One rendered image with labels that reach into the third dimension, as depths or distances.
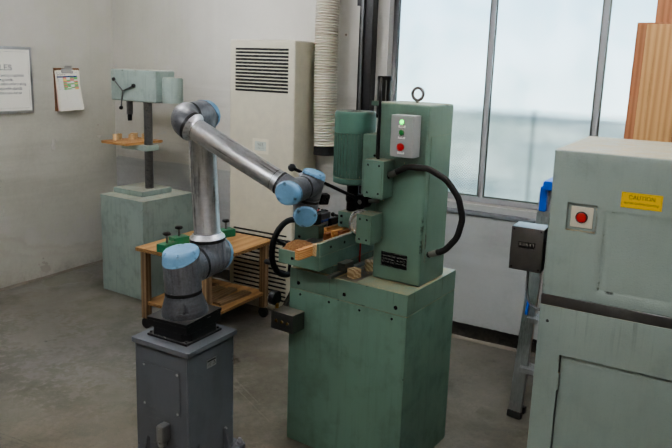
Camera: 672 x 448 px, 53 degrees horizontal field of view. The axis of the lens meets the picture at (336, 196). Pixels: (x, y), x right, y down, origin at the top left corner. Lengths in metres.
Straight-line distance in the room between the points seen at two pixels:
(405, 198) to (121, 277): 2.86
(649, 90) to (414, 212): 1.57
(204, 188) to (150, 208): 2.01
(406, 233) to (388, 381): 0.60
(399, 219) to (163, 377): 1.13
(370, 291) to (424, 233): 0.31
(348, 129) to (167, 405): 1.33
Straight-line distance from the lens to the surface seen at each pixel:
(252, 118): 4.52
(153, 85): 4.79
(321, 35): 4.35
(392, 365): 2.77
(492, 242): 4.17
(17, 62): 5.28
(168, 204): 4.92
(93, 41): 5.70
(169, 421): 2.95
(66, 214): 5.63
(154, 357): 2.88
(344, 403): 2.97
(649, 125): 3.76
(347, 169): 2.84
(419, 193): 2.65
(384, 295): 2.69
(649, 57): 3.78
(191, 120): 2.65
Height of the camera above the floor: 1.66
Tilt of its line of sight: 11 degrees down
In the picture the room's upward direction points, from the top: 2 degrees clockwise
